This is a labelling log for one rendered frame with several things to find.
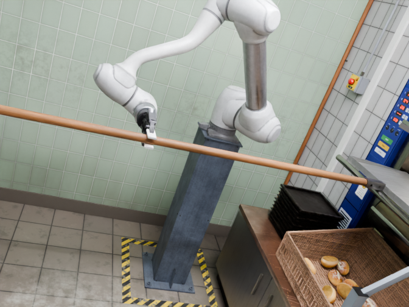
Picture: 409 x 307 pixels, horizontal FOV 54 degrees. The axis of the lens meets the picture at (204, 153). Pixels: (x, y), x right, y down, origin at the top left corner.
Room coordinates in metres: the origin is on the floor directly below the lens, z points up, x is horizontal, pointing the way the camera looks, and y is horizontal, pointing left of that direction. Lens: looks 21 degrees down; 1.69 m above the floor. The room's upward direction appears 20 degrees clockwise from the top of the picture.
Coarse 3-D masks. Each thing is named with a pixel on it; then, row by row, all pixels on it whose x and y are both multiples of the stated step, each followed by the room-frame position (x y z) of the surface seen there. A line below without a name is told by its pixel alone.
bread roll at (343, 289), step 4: (340, 284) 1.68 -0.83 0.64; (344, 284) 1.68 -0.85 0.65; (348, 284) 1.68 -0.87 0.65; (340, 288) 1.67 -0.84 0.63; (344, 288) 1.66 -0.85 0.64; (348, 288) 1.66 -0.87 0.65; (340, 292) 1.65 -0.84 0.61; (344, 292) 1.65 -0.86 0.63; (348, 292) 1.64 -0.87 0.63; (344, 296) 1.63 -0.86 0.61
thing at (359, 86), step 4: (352, 76) 2.60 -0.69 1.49; (356, 76) 2.57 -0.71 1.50; (360, 76) 2.54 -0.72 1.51; (360, 80) 2.53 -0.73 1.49; (364, 80) 2.54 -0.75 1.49; (368, 80) 2.55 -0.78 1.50; (348, 84) 2.60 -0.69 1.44; (352, 84) 2.56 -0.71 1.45; (356, 84) 2.53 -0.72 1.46; (360, 84) 2.54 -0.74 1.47; (364, 84) 2.54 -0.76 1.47; (348, 88) 2.59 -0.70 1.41; (352, 88) 2.55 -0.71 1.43; (356, 88) 2.53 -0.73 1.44; (360, 88) 2.54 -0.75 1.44; (364, 88) 2.55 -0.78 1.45; (356, 92) 2.54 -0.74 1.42; (360, 92) 2.55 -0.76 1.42
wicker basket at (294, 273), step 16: (288, 240) 1.78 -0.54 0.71; (304, 240) 1.86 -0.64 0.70; (320, 240) 1.88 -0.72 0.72; (336, 240) 1.91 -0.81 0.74; (352, 240) 1.94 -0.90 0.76; (368, 240) 1.93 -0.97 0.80; (288, 256) 1.84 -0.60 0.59; (320, 256) 1.90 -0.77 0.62; (336, 256) 1.93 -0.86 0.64; (352, 256) 1.92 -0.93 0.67; (368, 256) 1.85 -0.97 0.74; (384, 256) 1.79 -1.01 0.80; (288, 272) 1.67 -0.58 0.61; (304, 272) 1.58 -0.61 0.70; (320, 272) 1.80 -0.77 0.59; (368, 272) 1.79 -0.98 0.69; (384, 272) 1.73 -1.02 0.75; (304, 288) 1.53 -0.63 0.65; (320, 288) 1.45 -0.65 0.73; (336, 288) 1.71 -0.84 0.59; (400, 288) 1.62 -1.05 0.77; (304, 304) 1.48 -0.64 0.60; (320, 304) 1.41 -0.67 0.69; (336, 304) 1.58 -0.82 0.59; (384, 304) 1.62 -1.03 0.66; (400, 304) 1.57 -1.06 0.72
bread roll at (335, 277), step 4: (332, 272) 1.77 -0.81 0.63; (336, 272) 1.76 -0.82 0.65; (328, 276) 1.77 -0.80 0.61; (332, 276) 1.75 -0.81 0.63; (336, 276) 1.74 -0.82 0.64; (340, 276) 1.75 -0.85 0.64; (332, 280) 1.73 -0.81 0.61; (336, 280) 1.72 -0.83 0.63; (340, 280) 1.73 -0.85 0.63; (336, 284) 1.71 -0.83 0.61
